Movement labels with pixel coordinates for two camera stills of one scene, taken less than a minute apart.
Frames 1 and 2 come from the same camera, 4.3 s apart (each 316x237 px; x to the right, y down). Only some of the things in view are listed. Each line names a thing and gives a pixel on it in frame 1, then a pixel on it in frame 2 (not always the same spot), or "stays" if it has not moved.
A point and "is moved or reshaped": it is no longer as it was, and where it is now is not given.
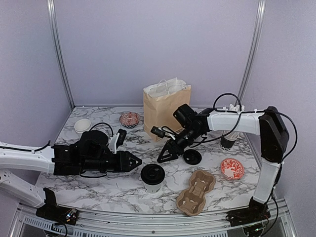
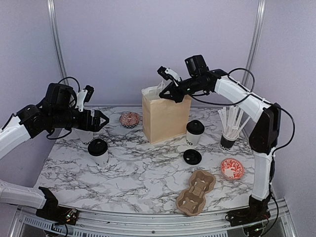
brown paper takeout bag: [159, 100] stays
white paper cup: [153, 188] is moved or reshaped
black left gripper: [125, 162] -> [86, 126]
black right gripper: [173, 147] -> [174, 95]
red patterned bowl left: [129, 119] stays
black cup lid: [192, 157] stays
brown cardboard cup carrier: [192, 202] stays
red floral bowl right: [232, 169] stays
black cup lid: [152, 174] is moved or reshaped
